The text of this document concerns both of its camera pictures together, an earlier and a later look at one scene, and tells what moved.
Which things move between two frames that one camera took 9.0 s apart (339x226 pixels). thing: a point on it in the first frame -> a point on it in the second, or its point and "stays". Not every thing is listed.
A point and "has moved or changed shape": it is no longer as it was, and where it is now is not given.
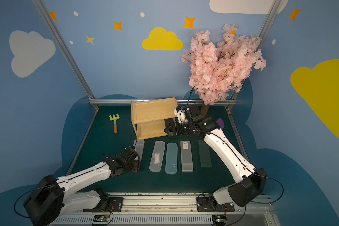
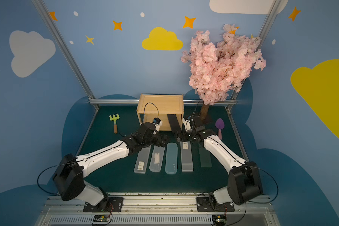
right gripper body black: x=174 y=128 -> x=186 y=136
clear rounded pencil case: x=156 y=161 stays
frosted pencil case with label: x=139 y=146 has moved or changed shape
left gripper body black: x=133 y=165 -> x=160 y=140
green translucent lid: x=205 y=154 stays
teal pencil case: x=171 y=158 stays
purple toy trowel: x=221 y=123 stays
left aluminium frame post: x=66 y=52 stays
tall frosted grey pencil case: x=187 y=164 stays
